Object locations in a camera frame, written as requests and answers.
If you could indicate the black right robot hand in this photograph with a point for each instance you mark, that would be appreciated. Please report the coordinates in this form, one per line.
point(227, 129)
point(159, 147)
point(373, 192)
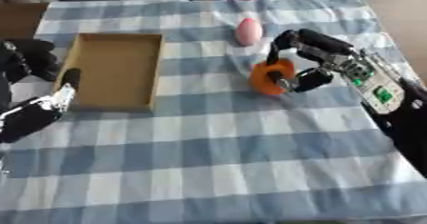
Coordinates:
point(322, 43)

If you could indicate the orange round toy fruit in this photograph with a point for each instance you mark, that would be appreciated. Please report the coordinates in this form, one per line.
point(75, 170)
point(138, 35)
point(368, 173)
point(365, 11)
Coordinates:
point(262, 85)

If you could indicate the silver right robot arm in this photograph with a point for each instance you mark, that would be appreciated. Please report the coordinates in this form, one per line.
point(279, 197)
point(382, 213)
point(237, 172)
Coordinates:
point(383, 91)

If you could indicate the tan cardboard box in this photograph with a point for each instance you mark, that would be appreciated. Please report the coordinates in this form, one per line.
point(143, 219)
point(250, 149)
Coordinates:
point(114, 72)

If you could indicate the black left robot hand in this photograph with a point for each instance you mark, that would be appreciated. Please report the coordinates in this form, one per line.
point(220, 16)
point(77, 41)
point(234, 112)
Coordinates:
point(28, 119)

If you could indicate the pink egg-shaped toy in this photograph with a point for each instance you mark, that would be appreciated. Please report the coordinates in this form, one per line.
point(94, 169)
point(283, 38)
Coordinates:
point(248, 32)

